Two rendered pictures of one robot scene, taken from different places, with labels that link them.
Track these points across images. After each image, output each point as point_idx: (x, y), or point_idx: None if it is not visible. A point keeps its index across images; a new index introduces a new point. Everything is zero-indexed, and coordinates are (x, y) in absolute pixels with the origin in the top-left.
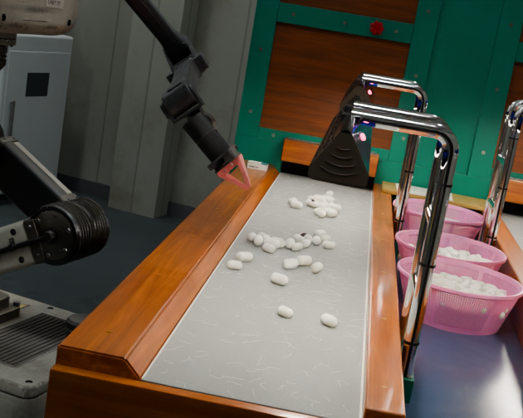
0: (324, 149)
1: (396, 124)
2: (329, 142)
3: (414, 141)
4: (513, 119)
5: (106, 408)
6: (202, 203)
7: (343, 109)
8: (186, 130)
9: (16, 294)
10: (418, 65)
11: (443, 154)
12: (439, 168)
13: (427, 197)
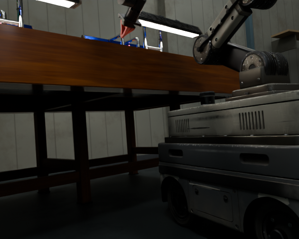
0: (200, 30)
1: None
2: (199, 28)
3: (23, 20)
4: (4, 15)
5: None
6: (119, 44)
7: (146, 14)
8: (144, 3)
9: (219, 103)
10: None
11: (161, 32)
12: (161, 35)
13: (146, 43)
